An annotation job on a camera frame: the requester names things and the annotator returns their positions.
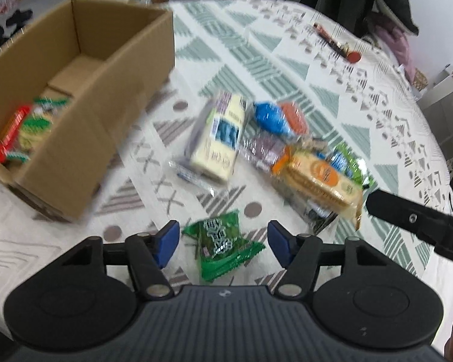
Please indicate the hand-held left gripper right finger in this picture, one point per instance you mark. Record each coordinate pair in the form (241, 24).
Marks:
(279, 243)

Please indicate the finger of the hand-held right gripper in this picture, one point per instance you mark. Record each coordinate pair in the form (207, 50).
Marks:
(407, 215)

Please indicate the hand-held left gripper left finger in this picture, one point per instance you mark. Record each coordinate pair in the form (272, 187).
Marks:
(168, 243)

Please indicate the blue snack packet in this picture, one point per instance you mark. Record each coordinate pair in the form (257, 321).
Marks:
(270, 117)

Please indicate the brown cardboard box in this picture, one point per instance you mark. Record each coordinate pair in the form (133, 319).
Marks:
(98, 120)

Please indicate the bright green crinkled packet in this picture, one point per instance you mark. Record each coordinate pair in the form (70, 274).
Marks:
(358, 169)

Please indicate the clear plastic wrapper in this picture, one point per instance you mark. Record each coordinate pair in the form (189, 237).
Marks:
(188, 176)

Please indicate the orange yellow cracker packet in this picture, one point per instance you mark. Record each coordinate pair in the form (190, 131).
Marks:
(317, 181)

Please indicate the purple snack packet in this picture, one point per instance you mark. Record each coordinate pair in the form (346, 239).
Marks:
(262, 149)

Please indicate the cream biscuit packet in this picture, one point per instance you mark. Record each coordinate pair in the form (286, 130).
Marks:
(219, 147)

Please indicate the white shelf unit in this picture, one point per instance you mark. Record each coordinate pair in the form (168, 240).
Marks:
(445, 101)

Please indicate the orange snack packet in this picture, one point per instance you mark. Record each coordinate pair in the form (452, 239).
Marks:
(296, 117)

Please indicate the woven basket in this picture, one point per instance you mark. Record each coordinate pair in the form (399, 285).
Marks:
(421, 80)

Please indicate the red wooden stamp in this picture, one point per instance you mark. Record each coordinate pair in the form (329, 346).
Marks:
(354, 57)

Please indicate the pink garment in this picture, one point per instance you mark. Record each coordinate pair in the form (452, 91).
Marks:
(396, 49)

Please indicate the green white snack packet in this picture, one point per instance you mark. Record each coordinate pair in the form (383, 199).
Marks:
(19, 154)
(51, 104)
(36, 130)

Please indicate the red snack packet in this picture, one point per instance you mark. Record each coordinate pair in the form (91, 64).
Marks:
(11, 132)

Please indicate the patterned white green tablecloth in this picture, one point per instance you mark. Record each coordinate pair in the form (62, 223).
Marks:
(249, 52)

